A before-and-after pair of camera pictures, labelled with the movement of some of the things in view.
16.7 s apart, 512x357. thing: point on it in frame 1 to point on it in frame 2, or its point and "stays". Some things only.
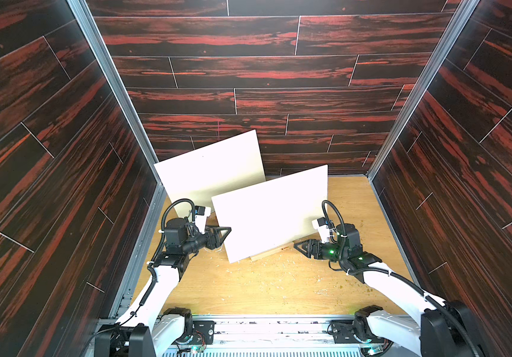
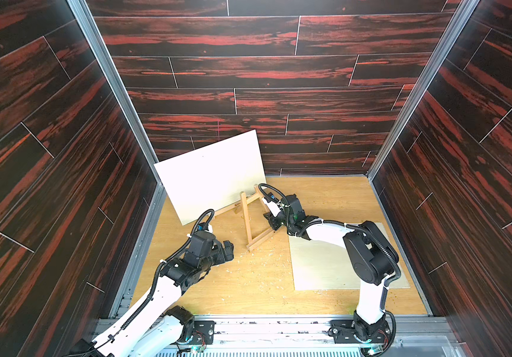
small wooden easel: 283,248 to 250,244
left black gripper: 207,236 to 220,256
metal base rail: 278,338 stays
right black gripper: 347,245 to 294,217
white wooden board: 272,214 to 318,265
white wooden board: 225,166 stays
